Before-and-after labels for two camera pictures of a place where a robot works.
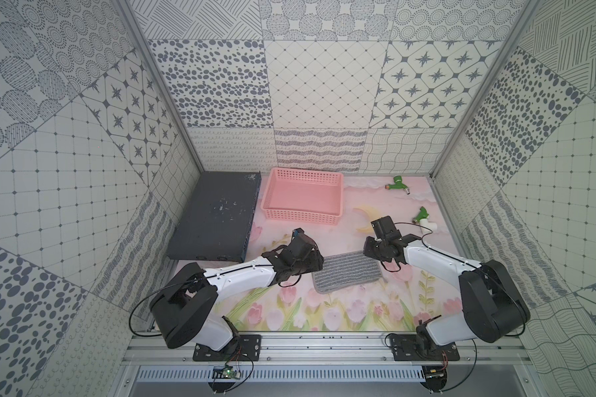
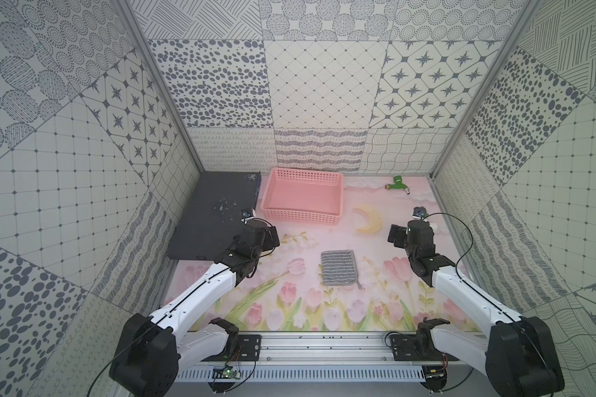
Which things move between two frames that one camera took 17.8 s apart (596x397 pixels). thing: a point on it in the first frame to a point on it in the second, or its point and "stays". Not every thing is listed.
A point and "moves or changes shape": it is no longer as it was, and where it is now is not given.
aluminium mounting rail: x=328 y=350 stays
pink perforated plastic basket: x=303 y=195 stays
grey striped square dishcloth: x=346 y=270 moves or changes shape
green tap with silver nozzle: x=398 y=184 stays
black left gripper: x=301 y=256 to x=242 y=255
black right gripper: x=367 y=249 to x=398 y=231
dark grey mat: x=217 y=223 stays
